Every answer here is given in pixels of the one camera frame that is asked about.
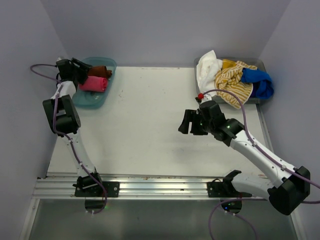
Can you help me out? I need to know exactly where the white towel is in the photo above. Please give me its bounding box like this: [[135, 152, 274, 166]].
[[196, 50, 223, 93]]

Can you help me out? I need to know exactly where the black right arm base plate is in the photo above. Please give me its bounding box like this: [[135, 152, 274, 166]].
[[206, 181, 253, 199]]

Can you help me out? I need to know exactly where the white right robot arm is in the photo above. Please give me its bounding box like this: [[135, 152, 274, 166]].
[[178, 100, 311, 216]]

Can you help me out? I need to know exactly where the metal tray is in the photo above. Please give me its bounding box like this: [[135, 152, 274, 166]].
[[193, 56, 274, 105]]

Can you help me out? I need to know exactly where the teal translucent plastic bin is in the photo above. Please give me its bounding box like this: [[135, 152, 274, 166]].
[[72, 57, 117, 109]]

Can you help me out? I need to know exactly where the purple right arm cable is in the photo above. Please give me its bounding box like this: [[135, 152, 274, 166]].
[[197, 88, 320, 240]]

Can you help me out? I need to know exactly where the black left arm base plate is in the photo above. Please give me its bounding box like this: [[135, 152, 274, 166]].
[[72, 181, 120, 198]]

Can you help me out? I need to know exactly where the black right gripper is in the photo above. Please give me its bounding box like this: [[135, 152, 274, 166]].
[[178, 109, 214, 136]]

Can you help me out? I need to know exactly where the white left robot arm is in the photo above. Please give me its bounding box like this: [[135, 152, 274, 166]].
[[42, 58, 104, 197]]

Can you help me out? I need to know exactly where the yellow striped towel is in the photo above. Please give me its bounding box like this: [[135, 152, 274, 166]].
[[214, 59, 258, 105]]

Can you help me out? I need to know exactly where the brown microfiber towel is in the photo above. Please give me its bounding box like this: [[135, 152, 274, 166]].
[[87, 65, 113, 79]]

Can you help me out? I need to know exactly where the pink towel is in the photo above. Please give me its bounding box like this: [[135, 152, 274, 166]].
[[78, 76, 108, 93]]

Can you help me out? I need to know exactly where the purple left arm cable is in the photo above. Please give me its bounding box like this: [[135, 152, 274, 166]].
[[30, 63, 108, 215]]

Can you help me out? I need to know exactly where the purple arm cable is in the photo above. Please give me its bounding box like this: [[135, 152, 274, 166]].
[[30, 63, 108, 215], [197, 88, 320, 240]]

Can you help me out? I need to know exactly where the blue towel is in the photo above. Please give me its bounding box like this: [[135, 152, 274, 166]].
[[241, 68, 274, 100]]

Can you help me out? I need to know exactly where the aluminium mounting rail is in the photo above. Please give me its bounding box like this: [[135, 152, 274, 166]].
[[32, 173, 273, 201]]

